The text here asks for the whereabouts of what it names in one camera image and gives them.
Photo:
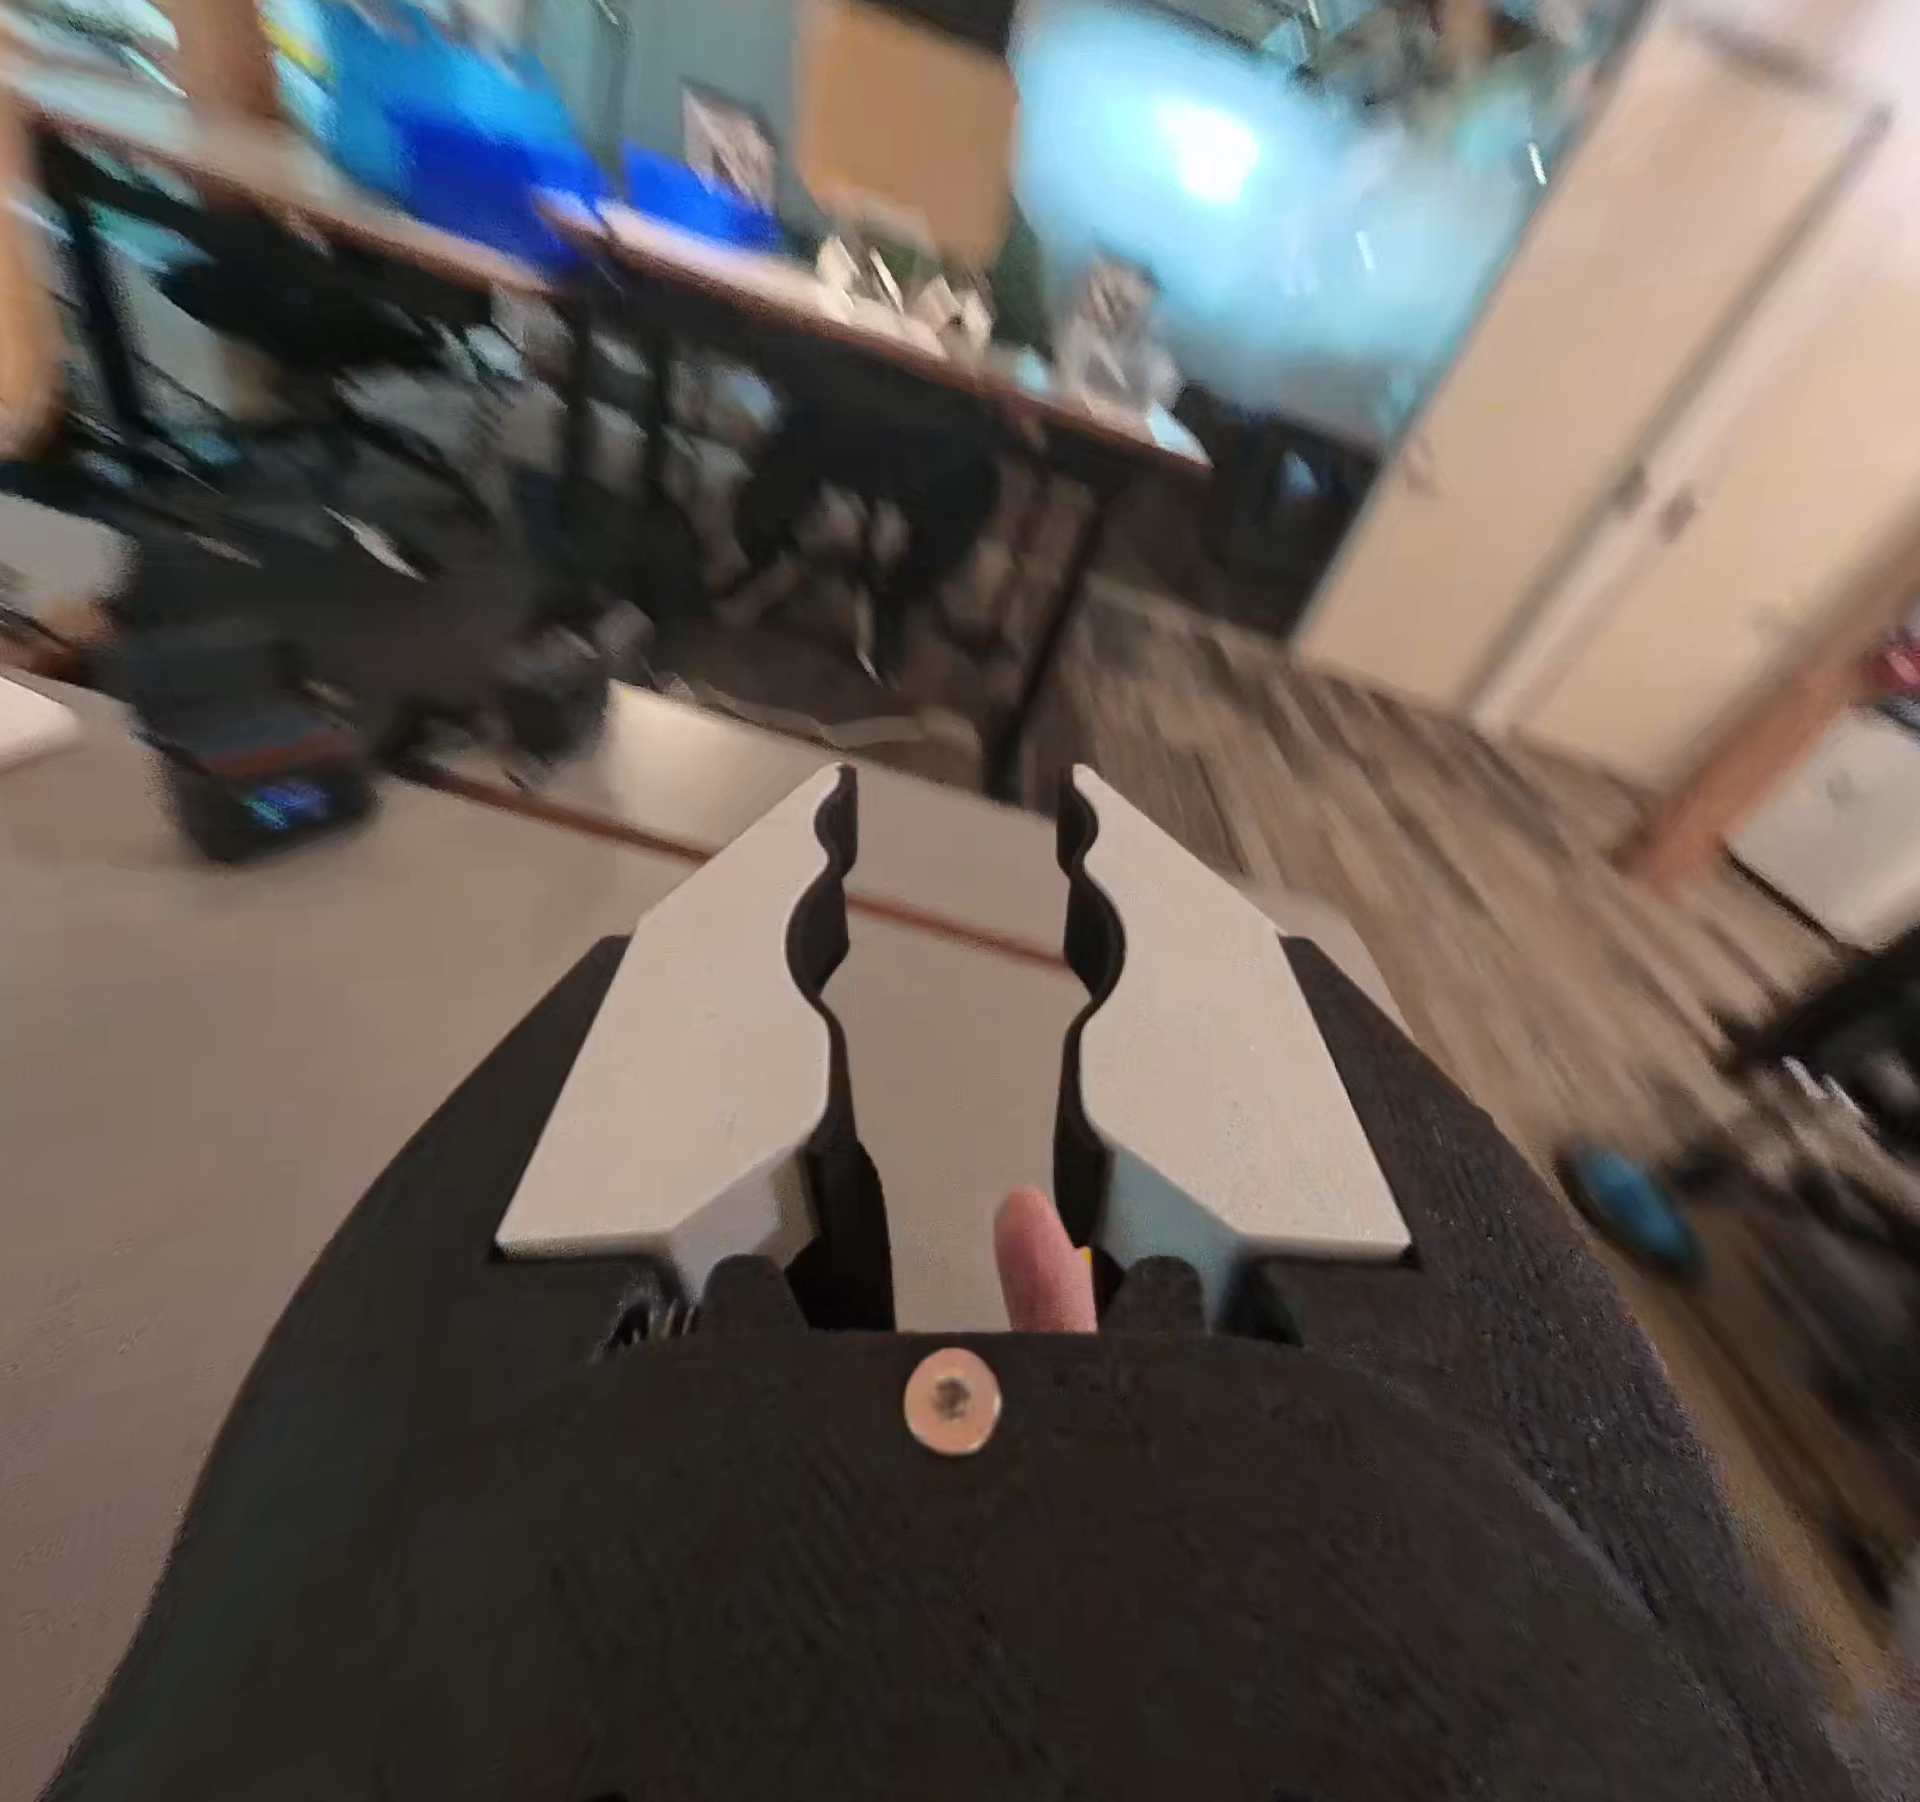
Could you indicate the black device with screen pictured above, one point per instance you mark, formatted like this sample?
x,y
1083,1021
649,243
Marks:
x,y
257,767

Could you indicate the person's right hand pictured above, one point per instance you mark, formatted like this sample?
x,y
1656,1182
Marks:
x,y
1048,1270

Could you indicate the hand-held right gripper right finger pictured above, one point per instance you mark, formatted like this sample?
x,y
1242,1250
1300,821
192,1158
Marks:
x,y
1230,1066

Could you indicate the black equipment frame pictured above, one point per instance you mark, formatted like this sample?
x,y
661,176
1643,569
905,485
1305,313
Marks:
x,y
1832,1172

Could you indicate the white double door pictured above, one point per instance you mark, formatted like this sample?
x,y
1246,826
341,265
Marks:
x,y
1591,392

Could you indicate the wooden-edged side table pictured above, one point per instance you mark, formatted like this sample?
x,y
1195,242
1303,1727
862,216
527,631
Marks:
x,y
300,190

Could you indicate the slanted wooden post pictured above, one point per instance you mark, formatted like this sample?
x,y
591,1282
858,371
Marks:
x,y
1771,736

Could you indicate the small framed printed tag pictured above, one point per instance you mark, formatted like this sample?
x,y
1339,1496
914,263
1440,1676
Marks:
x,y
729,139

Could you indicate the large framed printed tag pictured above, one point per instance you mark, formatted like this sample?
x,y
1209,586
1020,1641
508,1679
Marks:
x,y
1118,311

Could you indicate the white cabinet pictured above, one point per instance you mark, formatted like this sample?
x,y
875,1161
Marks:
x,y
1837,828

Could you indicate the long wooden-edged table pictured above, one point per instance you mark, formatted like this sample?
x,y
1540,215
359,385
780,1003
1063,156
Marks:
x,y
961,371

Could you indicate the blue round object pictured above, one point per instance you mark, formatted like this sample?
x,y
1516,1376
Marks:
x,y
1631,1210

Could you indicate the small blue storage bin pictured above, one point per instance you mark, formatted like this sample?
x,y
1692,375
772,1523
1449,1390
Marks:
x,y
703,199

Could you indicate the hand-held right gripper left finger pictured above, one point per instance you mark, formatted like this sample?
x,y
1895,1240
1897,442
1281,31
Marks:
x,y
690,1052

